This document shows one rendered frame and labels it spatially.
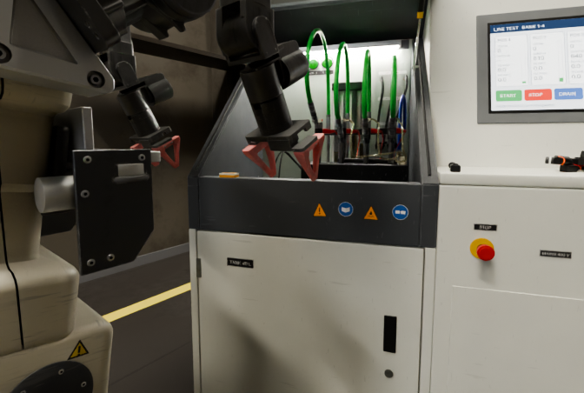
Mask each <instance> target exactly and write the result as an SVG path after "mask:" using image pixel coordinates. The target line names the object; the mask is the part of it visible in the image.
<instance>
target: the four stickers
mask: <svg viewBox="0 0 584 393"><path fill-rule="evenodd" d="M408 211H409V205H404V204H394V203H393V207H392V218H391V219H395V220H404V221H408ZM312 214H313V216H320V217H327V203H312ZM338 216H351V217H354V202H338ZM363 220H375V221H379V205H369V204H364V205H363Z"/></svg>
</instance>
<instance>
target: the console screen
mask: <svg viewBox="0 0 584 393"><path fill-rule="evenodd" d="M476 72H477V123H584V6H576V7H567V8H557V9H547V10H529V11H519V12H509V13H500V14H490V15H480V16H476Z"/></svg>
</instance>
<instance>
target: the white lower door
mask: <svg viewBox="0 0 584 393"><path fill-rule="evenodd" d="M197 248H198V258H197V259H196V277H198V278H199V308H200V338H201V367H202V393H418V385H419V364H420V343H421V301H422V280H423V259H424V249H423V248H420V247H408V246H398V245H387V244H376V243H356V242H344V241H334V240H323V239H312V238H301V237H291V236H270V235H259V234H249V233H237V232H227V231H216V230H198V231H197Z"/></svg>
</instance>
